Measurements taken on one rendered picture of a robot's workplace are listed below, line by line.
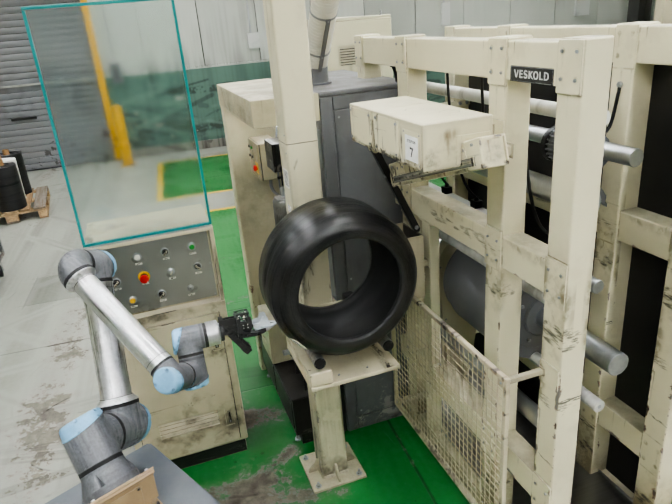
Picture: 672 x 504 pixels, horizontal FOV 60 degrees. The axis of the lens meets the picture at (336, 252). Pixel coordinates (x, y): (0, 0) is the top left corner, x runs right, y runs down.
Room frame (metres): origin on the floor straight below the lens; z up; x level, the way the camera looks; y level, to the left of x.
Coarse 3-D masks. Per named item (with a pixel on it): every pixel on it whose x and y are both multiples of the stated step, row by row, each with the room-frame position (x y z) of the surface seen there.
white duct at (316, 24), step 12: (312, 0) 2.69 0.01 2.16; (324, 0) 2.65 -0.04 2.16; (336, 0) 2.66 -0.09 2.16; (312, 12) 2.72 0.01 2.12; (324, 12) 2.68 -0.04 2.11; (336, 12) 2.72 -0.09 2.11; (312, 24) 2.74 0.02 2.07; (324, 24) 2.72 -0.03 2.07; (312, 36) 2.77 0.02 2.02; (312, 48) 2.81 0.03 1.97; (312, 60) 2.84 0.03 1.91; (324, 60) 2.86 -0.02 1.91
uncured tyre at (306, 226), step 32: (288, 224) 2.00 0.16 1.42; (320, 224) 1.91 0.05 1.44; (352, 224) 1.91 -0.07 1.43; (384, 224) 1.97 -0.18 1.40; (288, 256) 1.87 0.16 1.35; (384, 256) 2.23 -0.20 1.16; (288, 288) 1.84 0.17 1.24; (384, 288) 2.20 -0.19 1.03; (288, 320) 1.83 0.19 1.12; (320, 320) 2.14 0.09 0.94; (352, 320) 2.15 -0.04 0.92; (384, 320) 1.95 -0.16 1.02; (320, 352) 1.89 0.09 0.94; (352, 352) 1.93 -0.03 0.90
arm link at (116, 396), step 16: (96, 256) 2.01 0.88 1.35; (112, 256) 2.10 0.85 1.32; (96, 272) 1.99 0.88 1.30; (112, 272) 2.07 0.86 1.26; (112, 288) 2.01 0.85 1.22; (96, 320) 1.91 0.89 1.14; (96, 336) 1.89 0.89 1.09; (112, 336) 1.90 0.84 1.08; (96, 352) 1.87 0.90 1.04; (112, 352) 1.87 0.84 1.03; (96, 368) 1.85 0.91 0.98; (112, 368) 1.84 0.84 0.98; (112, 384) 1.81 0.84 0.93; (128, 384) 1.84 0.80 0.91; (112, 400) 1.78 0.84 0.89; (128, 400) 1.79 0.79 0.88; (128, 416) 1.75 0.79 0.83; (144, 416) 1.81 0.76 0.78; (128, 432) 1.70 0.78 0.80; (144, 432) 1.78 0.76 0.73
